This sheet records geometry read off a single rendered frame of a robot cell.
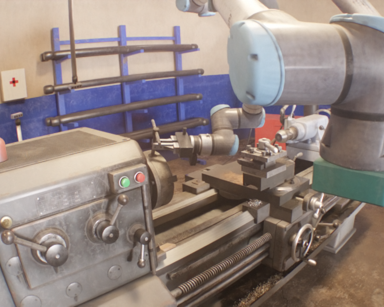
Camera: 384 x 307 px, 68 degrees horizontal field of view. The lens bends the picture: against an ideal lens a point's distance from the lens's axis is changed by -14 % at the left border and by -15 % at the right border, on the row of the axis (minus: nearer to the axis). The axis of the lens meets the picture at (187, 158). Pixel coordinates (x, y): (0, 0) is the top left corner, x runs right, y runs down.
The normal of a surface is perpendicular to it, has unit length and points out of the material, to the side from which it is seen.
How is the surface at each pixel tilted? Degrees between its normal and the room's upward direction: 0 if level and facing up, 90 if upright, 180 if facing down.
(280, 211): 90
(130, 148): 45
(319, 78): 108
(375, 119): 90
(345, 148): 70
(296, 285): 0
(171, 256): 36
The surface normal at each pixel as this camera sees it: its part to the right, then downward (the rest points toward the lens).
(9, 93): 0.66, 0.18
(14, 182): 0.43, -0.54
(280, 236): -0.75, 0.22
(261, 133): -0.47, 0.28
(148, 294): 0.31, -0.71
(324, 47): 0.02, -0.10
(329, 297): -0.05, -0.96
